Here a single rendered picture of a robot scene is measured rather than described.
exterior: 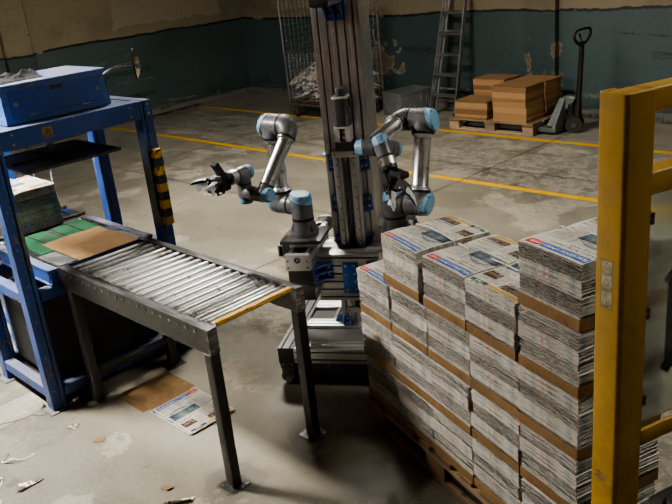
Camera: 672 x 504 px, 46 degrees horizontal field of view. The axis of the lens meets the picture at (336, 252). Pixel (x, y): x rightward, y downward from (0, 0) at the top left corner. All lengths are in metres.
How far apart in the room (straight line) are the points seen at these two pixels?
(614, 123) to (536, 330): 0.94
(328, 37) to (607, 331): 2.46
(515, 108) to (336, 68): 5.65
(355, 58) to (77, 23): 9.05
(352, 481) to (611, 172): 2.15
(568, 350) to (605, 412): 0.39
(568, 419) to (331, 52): 2.24
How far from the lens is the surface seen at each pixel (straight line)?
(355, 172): 4.08
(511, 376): 2.85
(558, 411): 2.71
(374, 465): 3.73
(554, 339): 2.57
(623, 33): 10.00
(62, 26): 12.67
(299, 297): 3.61
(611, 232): 1.98
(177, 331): 3.52
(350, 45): 4.05
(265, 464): 3.83
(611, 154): 1.93
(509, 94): 9.58
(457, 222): 3.45
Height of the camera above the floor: 2.20
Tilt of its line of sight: 21 degrees down
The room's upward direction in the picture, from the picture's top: 6 degrees counter-clockwise
